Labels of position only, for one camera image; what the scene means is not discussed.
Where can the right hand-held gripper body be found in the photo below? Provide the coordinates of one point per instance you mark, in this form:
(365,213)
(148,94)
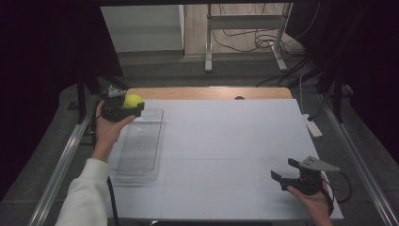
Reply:
(307,182)

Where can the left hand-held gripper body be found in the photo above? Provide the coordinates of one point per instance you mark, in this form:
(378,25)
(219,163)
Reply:
(114,108)

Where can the yellow tennis ball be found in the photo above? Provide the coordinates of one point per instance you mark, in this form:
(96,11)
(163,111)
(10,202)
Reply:
(133,100)

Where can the clear plastic tray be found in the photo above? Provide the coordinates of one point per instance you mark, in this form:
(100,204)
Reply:
(141,144)

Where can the person's right hand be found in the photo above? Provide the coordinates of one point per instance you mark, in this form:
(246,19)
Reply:
(315,205)

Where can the person's left hand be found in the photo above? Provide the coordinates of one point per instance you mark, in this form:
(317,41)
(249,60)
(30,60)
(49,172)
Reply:
(108,135)

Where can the black metal stand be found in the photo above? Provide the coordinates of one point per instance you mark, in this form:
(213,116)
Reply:
(81,97)
(337,94)

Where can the white power strip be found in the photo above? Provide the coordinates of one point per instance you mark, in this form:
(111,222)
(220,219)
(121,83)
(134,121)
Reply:
(312,126)

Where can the white table cover board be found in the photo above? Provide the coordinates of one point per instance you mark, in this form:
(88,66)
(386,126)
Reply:
(219,150)

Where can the white cabinet panel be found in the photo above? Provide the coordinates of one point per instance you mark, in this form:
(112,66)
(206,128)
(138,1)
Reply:
(141,28)

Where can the dark curtain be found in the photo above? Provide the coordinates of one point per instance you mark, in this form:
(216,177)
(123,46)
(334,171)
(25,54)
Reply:
(37,78)
(370,62)

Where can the dark round table grommet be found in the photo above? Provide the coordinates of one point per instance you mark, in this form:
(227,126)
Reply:
(240,98)

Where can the aluminium rail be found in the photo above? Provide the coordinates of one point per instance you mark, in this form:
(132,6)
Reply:
(357,160)
(59,171)

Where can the white metal desk frame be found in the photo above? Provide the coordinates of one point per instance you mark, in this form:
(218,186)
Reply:
(246,22)

